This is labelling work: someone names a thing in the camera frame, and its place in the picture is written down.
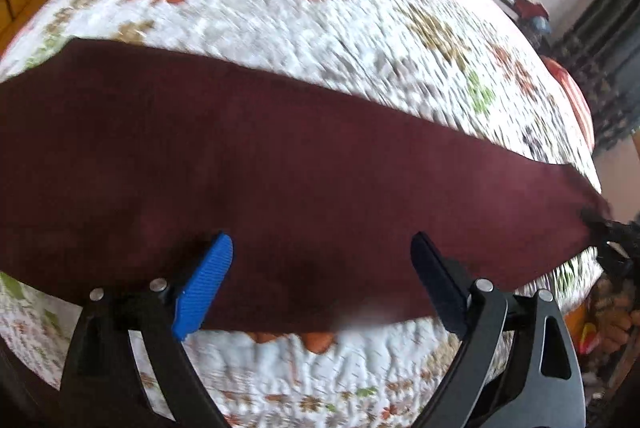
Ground white floral quilt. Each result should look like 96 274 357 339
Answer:
1 0 597 427

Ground maroon pants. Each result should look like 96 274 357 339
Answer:
1 40 610 333

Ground cluttered bedside table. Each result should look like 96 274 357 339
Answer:
494 0 552 54

